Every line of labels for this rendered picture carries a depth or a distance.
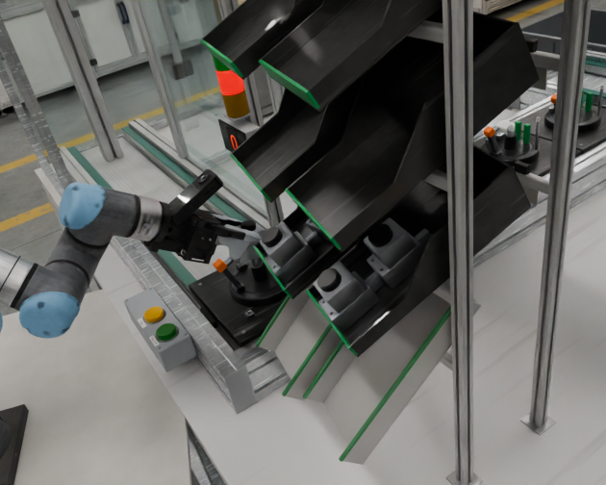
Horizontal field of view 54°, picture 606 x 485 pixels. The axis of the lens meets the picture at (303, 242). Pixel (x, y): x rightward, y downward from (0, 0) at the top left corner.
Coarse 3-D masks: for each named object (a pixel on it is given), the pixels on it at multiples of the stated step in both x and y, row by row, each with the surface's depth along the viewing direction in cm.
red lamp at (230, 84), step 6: (216, 72) 119; (222, 72) 118; (228, 72) 118; (222, 78) 119; (228, 78) 118; (234, 78) 119; (240, 78) 120; (222, 84) 120; (228, 84) 119; (234, 84) 119; (240, 84) 120; (222, 90) 121; (228, 90) 120; (234, 90) 120; (240, 90) 121
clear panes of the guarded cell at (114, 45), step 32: (0, 0) 190; (32, 0) 195; (96, 0) 206; (128, 0) 211; (32, 32) 199; (96, 32) 210; (128, 32) 216; (0, 64) 192; (32, 64) 203; (64, 64) 208; (96, 64) 214; (128, 64) 220; (64, 96) 213; (128, 96) 225; (32, 128) 194; (64, 128) 217
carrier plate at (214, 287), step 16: (192, 288) 126; (208, 288) 125; (224, 288) 124; (208, 304) 120; (224, 304) 120; (272, 304) 117; (224, 320) 115; (240, 320) 115; (256, 320) 114; (240, 336) 111; (256, 336) 111
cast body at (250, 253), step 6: (246, 222) 115; (252, 222) 115; (246, 228) 113; (252, 228) 114; (258, 228) 115; (252, 246) 115; (246, 252) 114; (252, 252) 115; (240, 258) 114; (246, 258) 115; (252, 258) 116
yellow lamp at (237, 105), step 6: (222, 96) 122; (228, 96) 121; (234, 96) 121; (240, 96) 121; (228, 102) 122; (234, 102) 121; (240, 102) 122; (246, 102) 123; (228, 108) 123; (234, 108) 122; (240, 108) 122; (246, 108) 123; (228, 114) 124; (234, 114) 123; (240, 114) 123; (246, 114) 124
